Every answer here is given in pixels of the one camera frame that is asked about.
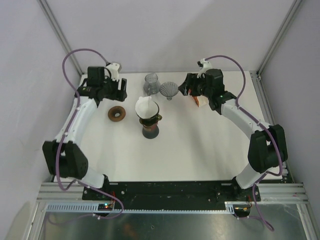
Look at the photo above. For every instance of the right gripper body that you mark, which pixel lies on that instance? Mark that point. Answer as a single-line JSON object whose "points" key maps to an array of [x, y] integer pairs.
{"points": [[199, 87]]}

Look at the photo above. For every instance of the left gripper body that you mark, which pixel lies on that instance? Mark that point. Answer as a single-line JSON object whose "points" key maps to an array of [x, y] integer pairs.
{"points": [[111, 88]]}

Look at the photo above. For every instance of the white paper coffee filter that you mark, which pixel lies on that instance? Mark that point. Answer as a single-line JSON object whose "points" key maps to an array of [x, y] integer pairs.
{"points": [[146, 108]]}

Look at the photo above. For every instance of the clear grey glass carafe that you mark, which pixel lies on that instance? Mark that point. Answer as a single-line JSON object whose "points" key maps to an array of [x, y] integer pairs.
{"points": [[151, 84]]}

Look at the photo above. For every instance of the olive green dripper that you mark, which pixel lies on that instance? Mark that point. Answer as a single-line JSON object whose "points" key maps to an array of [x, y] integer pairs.
{"points": [[150, 123]]}

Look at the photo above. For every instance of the red-rimmed dark carafe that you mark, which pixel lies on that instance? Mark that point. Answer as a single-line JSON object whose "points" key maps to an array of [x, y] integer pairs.
{"points": [[150, 132]]}

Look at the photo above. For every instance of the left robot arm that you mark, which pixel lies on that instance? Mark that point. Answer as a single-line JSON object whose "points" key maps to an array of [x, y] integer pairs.
{"points": [[63, 155]]}

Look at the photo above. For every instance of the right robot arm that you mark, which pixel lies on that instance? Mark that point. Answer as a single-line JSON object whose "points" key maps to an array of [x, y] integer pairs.
{"points": [[267, 143]]}

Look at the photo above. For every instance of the clear grey ribbed dripper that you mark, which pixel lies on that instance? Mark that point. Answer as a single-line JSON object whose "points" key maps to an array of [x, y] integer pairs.
{"points": [[169, 90]]}

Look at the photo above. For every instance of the orange coffee filter box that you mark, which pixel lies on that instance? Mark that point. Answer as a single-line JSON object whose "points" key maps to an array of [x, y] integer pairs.
{"points": [[200, 101]]}

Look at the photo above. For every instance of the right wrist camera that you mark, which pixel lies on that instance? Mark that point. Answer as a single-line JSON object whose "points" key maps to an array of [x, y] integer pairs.
{"points": [[204, 65]]}

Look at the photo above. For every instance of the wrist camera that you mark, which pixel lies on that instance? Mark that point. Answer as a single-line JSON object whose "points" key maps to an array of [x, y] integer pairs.
{"points": [[204, 65], [113, 69]]}

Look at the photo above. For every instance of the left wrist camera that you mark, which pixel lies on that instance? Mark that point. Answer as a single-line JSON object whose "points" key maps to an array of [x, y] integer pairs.
{"points": [[113, 69]]}

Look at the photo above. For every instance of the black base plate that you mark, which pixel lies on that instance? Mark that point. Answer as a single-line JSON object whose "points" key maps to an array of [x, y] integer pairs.
{"points": [[179, 195]]}

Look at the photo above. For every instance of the grey cable duct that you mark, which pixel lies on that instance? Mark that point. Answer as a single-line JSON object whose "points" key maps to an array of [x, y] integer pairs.
{"points": [[69, 207]]}

